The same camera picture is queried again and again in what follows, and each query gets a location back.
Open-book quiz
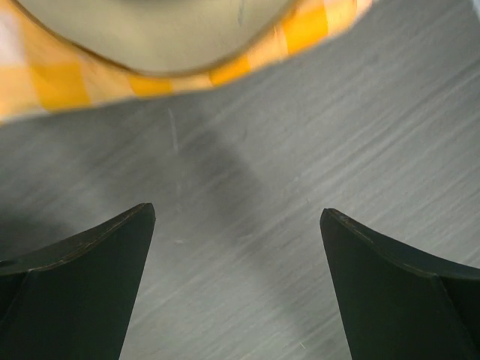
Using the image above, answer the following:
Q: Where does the yellow checkered cloth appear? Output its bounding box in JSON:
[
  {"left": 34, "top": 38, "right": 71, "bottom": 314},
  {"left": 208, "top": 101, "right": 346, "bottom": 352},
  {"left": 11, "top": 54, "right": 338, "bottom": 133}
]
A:
[{"left": 1, "top": 1, "right": 373, "bottom": 124}]

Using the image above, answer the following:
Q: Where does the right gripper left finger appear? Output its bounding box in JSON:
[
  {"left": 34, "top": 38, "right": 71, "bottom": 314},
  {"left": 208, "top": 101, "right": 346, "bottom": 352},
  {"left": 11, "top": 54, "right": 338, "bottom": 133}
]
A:
[{"left": 1, "top": 203, "right": 155, "bottom": 359}]

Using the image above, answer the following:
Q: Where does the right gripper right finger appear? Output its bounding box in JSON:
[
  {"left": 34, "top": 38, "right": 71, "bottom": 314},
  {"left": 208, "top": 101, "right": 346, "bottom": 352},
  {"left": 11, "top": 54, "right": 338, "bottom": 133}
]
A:
[{"left": 319, "top": 208, "right": 479, "bottom": 360}]

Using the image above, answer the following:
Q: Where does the beige ceramic plate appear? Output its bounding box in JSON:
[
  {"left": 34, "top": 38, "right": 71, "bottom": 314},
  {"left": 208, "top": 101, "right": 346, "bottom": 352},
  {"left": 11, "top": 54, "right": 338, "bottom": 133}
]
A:
[{"left": 17, "top": 0, "right": 293, "bottom": 76}]

